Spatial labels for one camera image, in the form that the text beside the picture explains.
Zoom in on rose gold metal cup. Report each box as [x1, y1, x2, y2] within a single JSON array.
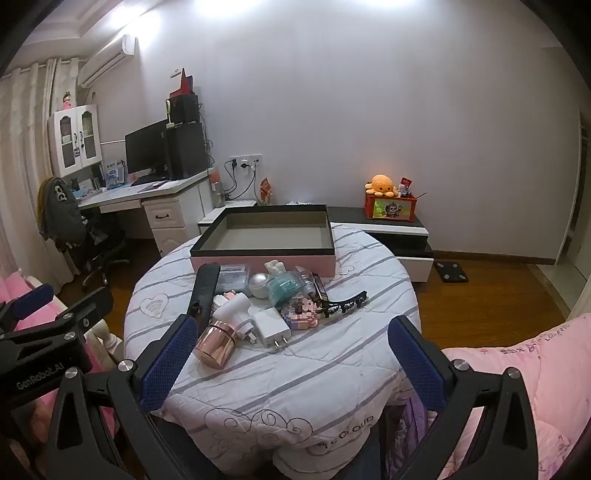
[[193, 320, 239, 370]]

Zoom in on clear plastic floss box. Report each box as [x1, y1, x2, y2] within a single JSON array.
[[214, 263, 253, 294]]

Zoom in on black computer tower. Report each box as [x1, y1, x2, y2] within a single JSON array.
[[166, 122, 209, 181]]

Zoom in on teal round case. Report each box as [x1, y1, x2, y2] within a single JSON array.
[[267, 272, 306, 306]]

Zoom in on black speaker box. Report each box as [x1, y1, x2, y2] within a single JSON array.
[[167, 92, 201, 126]]

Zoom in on cream curtain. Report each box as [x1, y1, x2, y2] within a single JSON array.
[[0, 58, 85, 289]]

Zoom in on white glass door cabinet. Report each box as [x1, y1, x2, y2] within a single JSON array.
[[47, 103, 103, 177]]

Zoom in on black computer monitor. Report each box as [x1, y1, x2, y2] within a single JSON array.
[[124, 119, 172, 182]]

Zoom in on white desk with drawers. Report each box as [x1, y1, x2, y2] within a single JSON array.
[[69, 168, 219, 257]]

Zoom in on black hair claw clip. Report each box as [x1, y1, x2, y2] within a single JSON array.
[[322, 289, 370, 319]]

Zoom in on blue white carton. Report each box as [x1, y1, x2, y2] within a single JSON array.
[[103, 159, 128, 188]]

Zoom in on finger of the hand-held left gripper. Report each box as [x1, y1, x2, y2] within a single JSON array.
[[0, 284, 55, 333], [0, 287, 115, 366]]

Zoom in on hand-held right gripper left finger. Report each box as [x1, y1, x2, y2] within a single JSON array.
[[45, 314, 222, 480]]

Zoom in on purple patterned cloth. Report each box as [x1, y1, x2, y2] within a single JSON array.
[[384, 390, 438, 480]]

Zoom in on grey hooded jacket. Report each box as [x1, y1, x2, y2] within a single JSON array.
[[37, 176, 88, 252]]

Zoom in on black long case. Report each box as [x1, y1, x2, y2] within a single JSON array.
[[187, 263, 222, 331]]

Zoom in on colourful block figure toy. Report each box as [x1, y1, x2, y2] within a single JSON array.
[[279, 297, 322, 331]]

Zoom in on white air conditioner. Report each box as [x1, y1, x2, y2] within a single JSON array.
[[76, 36, 138, 89]]

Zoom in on orange octopus plush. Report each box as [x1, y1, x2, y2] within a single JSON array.
[[365, 174, 399, 197]]

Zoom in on white rounded plug adapter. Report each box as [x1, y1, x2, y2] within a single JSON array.
[[212, 293, 254, 343]]

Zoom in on black office chair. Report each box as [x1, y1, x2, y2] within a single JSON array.
[[54, 203, 131, 292]]

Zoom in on black bathroom scale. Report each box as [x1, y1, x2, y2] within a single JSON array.
[[433, 260, 470, 284]]

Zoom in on silver round jar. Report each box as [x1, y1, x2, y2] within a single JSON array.
[[249, 272, 273, 299]]

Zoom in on red printed storage box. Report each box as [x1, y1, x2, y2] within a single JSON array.
[[364, 191, 419, 223]]

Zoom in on white square charger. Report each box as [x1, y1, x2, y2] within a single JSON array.
[[249, 306, 293, 350]]

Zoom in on water bottle with orange cap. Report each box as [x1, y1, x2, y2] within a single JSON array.
[[209, 170, 227, 209]]

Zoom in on pink quilt with print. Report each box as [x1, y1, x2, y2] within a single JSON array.
[[438, 313, 591, 480]]

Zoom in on small clear glass bottle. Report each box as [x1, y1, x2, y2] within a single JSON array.
[[295, 265, 320, 292]]

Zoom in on pink box with black rim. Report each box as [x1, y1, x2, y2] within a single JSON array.
[[189, 205, 337, 278]]

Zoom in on red paper bag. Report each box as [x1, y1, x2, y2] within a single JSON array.
[[169, 68, 195, 99]]

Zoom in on black power cables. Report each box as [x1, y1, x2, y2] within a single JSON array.
[[223, 159, 257, 202]]

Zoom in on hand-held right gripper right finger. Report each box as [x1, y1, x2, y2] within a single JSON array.
[[388, 316, 539, 480]]

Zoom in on white bed post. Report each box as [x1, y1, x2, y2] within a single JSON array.
[[86, 322, 124, 366]]

